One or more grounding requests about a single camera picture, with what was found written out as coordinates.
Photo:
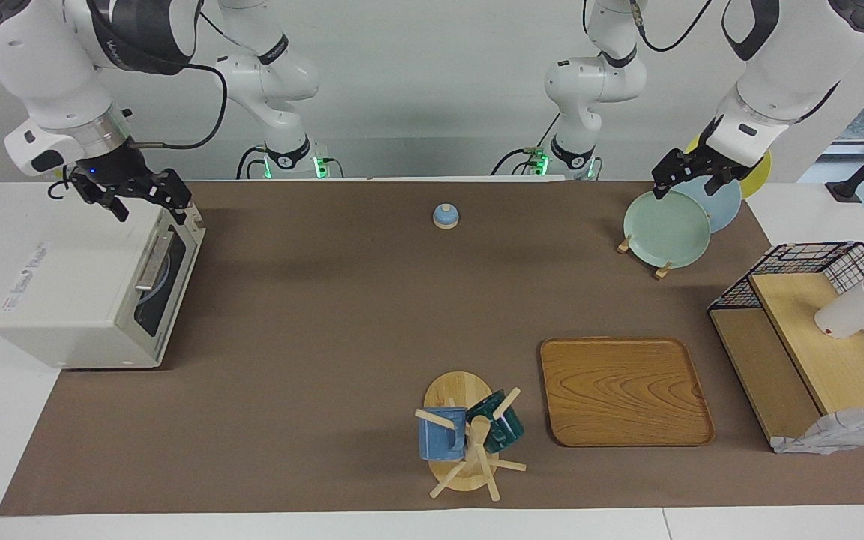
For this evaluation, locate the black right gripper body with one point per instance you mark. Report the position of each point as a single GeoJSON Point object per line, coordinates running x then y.
{"type": "Point", "coordinates": [121, 176]}

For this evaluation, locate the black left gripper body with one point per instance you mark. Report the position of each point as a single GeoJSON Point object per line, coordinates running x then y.
{"type": "Point", "coordinates": [709, 161]}

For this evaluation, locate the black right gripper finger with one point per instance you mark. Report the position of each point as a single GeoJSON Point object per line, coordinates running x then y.
{"type": "Point", "coordinates": [177, 195]}
{"type": "Point", "coordinates": [115, 206]}

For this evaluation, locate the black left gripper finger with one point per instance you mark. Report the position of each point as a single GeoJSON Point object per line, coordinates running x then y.
{"type": "Point", "coordinates": [668, 169]}
{"type": "Point", "coordinates": [718, 184]}

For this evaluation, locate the oven door with glass window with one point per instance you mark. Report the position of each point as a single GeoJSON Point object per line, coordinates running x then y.
{"type": "Point", "coordinates": [177, 300]}

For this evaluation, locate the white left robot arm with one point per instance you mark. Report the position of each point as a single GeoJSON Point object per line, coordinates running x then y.
{"type": "Point", "coordinates": [784, 67]}

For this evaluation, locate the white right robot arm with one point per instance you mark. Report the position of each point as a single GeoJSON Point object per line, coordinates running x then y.
{"type": "Point", "coordinates": [49, 75]}

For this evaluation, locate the white toaster oven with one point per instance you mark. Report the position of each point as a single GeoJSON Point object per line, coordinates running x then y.
{"type": "Point", "coordinates": [64, 300]}

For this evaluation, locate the light blue racked plate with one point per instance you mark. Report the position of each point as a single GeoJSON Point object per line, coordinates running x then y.
{"type": "Point", "coordinates": [724, 210]}

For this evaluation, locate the yellow plate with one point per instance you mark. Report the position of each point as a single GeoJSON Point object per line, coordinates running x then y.
{"type": "Point", "coordinates": [758, 176]}

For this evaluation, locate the pale green plate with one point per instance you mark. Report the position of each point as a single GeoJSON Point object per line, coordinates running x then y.
{"type": "Point", "coordinates": [664, 232]}

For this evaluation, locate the wooden plate rack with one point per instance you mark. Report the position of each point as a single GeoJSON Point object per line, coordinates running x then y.
{"type": "Point", "coordinates": [623, 244]}

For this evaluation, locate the white cup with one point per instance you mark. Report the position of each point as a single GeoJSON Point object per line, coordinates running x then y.
{"type": "Point", "coordinates": [848, 315]}

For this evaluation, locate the brown table mat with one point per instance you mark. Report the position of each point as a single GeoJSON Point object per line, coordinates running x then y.
{"type": "Point", "coordinates": [312, 337]}

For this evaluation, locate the wooden two-tier shelf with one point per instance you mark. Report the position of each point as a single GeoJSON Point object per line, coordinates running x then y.
{"type": "Point", "coordinates": [837, 360]}

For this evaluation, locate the wooden serving tray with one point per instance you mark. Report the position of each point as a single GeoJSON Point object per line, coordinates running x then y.
{"type": "Point", "coordinates": [619, 390]}

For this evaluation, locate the white patterned cloth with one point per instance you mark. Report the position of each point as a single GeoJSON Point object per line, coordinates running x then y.
{"type": "Point", "coordinates": [837, 431]}

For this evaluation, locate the wooden mug tree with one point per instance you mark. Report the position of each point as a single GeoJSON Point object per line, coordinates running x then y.
{"type": "Point", "coordinates": [454, 390]}

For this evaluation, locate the dark green mug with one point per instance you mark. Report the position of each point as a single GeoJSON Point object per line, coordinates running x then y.
{"type": "Point", "coordinates": [507, 431]}

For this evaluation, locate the blue mug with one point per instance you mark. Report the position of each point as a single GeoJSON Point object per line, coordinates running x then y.
{"type": "Point", "coordinates": [439, 439]}

